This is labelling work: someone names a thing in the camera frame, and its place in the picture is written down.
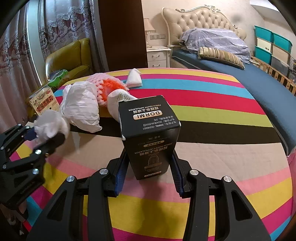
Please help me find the black cardboard box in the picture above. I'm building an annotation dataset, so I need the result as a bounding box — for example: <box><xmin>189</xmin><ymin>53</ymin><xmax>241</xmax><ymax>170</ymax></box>
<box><xmin>118</xmin><ymin>95</ymin><xmax>181</xmax><ymax>180</ymax></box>

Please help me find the teal storage bin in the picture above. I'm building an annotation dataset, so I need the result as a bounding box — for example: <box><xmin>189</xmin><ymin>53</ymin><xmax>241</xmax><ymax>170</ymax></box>
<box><xmin>255</xmin><ymin>46</ymin><xmax>272</xmax><ymax>65</ymax></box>
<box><xmin>254</xmin><ymin>25</ymin><xmax>274</xmax><ymax>43</ymax></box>
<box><xmin>273</xmin><ymin>33</ymin><xmax>292</xmax><ymax>53</ymax></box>

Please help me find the white pink foam fruit net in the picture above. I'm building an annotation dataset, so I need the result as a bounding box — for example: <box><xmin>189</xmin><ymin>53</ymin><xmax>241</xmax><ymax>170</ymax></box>
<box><xmin>86</xmin><ymin>73</ymin><xmax>129</xmax><ymax>107</ymax></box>

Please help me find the yellow leather armchair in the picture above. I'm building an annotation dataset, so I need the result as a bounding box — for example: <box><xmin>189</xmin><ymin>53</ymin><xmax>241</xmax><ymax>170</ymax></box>
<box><xmin>45</xmin><ymin>38</ymin><xmax>94</xmax><ymax>80</ymax></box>

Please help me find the teal storage bin lower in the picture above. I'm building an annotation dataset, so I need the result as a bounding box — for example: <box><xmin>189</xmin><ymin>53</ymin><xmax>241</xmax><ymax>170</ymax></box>
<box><xmin>255</xmin><ymin>46</ymin><xmax>272</xmax><ymax>65</ymax></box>

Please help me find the striped colourful tablecloth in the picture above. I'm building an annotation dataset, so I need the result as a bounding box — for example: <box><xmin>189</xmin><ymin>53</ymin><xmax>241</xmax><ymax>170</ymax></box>
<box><xmin>9</xmin><ymin>67</ymin><xmax>293</xmax><ymax>241</ymax></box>

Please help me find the beige storage bin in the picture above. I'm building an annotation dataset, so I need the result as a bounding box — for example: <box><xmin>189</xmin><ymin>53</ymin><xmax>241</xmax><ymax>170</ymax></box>
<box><xmin>272</xmin><ymin>44</ymin><xmax>290</xmax><ymax>64</ymax></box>

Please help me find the checkered bag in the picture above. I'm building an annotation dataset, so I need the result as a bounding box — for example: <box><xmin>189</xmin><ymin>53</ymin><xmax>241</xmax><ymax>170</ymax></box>
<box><xmin>289</xmin><ymin>56</ymin><xmax>296</xmax><ymax>72</ymax></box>

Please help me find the green plastic package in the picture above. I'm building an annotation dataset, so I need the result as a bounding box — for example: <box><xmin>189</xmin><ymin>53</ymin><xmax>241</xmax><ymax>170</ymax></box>
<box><xmin>48</xmin><ymin>69</ymin><xmax>68</xmax><ymax>88</ymax></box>

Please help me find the white bedside table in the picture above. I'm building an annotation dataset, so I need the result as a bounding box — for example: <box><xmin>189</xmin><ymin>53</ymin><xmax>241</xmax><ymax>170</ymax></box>
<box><xmin>147</xmin><ymin>46</ymin><xmax>171</xmax><ymax>68</ymax></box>

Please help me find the grey clear storage bin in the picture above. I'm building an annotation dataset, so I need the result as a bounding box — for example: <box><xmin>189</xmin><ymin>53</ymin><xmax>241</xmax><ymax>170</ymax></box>
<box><xmin>271</xmin><ymin>56</ymin><xmax>289</xmax><ymax>76</ymax></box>

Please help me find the lace patterned curtain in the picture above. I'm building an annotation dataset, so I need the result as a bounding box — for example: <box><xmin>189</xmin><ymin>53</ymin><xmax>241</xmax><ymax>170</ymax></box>
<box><xmin>1</xmin><ymin>1</ymin><xmax>102</xmax><ymax>132</ymax></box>

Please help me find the white tissue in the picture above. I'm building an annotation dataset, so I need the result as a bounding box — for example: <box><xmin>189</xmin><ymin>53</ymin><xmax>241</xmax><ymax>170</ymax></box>
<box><xmin>34</xmin><ymin>109</ymin><xmax>70</xmax><ymax>145</ymax></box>

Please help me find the bedside table lamp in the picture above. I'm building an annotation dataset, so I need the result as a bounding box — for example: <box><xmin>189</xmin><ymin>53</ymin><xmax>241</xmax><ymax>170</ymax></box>
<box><xmin>144</xmin><ymin>18</ymin><xmax>156</xmax><ymax>48</ymax></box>

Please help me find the wooden crib rail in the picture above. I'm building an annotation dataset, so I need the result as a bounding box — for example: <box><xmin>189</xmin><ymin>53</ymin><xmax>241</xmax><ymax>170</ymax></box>
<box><xmin>250</xmin><ymin>56</ymin><xmax>296</xmax><ymax>96</ymax></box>

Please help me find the dark wooden wardrobe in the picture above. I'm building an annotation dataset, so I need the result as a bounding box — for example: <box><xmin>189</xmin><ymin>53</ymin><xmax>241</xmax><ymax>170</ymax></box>
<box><xmin>98</xmin><ymin>0</ymin><xmax>147</xmax><ymax>71</ymax></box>

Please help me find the teal storage bin top right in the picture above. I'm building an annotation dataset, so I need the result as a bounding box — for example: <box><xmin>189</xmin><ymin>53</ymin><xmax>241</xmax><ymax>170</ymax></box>
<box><xmin>273</xmin><ymin>33</ymin><xmax>292</xmax><ymax>53</ymax></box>

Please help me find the striped brown pillow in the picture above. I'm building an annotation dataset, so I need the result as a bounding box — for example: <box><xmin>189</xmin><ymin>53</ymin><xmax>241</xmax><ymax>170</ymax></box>
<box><xmin>198</xmin><ymin>47</ymin><xmax>245</xmax><ymax>69</ymax></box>

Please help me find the orange foam fruit net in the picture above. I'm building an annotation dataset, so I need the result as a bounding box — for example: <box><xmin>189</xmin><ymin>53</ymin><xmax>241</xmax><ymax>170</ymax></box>
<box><xmin>100</xmin><ymin>79</ymin><xmax>129</xmax><ymax>101</ymax></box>

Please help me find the white plastic bag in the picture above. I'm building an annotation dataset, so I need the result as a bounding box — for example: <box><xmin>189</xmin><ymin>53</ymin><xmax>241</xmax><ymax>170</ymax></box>
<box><xmin>60</xmin><ymin>81</ymin><xmax>102</xmax><ymax>133</ymax></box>

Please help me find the white folded paper piece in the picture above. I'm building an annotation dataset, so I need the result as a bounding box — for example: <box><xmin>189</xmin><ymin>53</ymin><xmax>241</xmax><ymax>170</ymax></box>
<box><xmin>126</xmin><ymin>68</ymin><xmax>142</xmax><ymax>88</ymax></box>

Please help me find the beige tufted headboard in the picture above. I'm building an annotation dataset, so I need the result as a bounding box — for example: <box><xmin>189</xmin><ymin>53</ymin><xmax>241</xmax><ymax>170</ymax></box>
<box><xmin>161</xmin><ymin>6</ymin><xmax>247</xmax><ymax>47</ymax></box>

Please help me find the teal storage bin top left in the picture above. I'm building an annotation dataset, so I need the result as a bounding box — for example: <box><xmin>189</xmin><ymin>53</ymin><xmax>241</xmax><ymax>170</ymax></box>
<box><xmin>254</xmin><ymin>25</ymin><xmax>274</xmax><ymax>43</ymax></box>

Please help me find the yellow cardboard medicine box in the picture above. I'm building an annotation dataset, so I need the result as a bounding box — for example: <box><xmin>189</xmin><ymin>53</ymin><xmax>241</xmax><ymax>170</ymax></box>
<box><xmin>29</xmin><ymin>86</ymin><xmax>60</xmax><ymax>115</ymax></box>

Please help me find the lavender folded duvet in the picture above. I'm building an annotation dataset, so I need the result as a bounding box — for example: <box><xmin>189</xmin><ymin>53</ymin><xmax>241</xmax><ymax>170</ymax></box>
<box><xmin>179</xmin><ymin>28</ymin><xmax>250</xmax><ymax>64</ymax></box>

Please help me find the white storage bin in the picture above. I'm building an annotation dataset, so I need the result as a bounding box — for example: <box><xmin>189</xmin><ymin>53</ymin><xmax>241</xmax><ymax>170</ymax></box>
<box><xmin>256</xmin><ymin>38</ymin><xmax>272</xmax><ymax>53</ymax></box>

